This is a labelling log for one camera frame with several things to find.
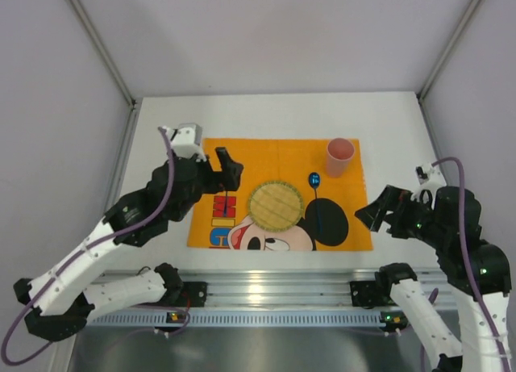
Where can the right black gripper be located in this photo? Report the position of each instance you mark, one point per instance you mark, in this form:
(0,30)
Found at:
(396,212)

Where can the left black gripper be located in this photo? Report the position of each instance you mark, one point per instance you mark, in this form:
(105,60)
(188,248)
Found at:
(218,179)

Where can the yellow round woven coaster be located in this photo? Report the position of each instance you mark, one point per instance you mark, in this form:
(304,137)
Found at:
(275,206)

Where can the orange Mickey Mouse placemat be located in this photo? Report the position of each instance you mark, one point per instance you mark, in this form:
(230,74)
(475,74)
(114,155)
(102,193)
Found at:
(290,161)

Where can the blue metallic spoon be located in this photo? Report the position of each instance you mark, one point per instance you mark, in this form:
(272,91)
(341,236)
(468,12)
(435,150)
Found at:
(314,180)

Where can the pink plastic cup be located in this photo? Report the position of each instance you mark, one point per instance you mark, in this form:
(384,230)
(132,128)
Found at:
(340,152)

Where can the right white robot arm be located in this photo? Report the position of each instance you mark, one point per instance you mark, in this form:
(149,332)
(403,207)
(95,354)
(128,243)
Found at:
(478,273)

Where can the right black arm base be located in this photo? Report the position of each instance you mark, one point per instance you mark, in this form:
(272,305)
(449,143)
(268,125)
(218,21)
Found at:
(369,294)

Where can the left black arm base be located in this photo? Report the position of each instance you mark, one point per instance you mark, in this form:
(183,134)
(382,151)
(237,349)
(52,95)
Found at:
(193,294)

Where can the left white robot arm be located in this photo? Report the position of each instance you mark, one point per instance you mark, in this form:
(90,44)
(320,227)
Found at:
(65,299)

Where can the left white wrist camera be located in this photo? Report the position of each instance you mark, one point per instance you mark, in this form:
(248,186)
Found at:
(186,141)

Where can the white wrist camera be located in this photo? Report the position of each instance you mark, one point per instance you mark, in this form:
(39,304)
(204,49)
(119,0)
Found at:
(429,178)
(186,141)

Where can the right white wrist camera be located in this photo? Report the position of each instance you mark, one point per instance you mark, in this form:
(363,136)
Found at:
(429,178)

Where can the perforated metal cable tray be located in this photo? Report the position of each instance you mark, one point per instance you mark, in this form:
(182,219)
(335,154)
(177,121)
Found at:
(241,319)

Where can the aluminium mounting rail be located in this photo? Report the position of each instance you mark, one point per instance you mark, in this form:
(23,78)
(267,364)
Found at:
(267,290)

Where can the left aluminium frame post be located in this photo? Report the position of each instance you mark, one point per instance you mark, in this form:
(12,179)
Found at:
(105,57)

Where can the aluminium frame post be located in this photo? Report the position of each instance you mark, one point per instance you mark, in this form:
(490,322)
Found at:
(450,46)
(105,57)

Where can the right aluminium frame post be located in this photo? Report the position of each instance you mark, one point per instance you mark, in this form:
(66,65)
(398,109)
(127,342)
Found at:
(450,46)

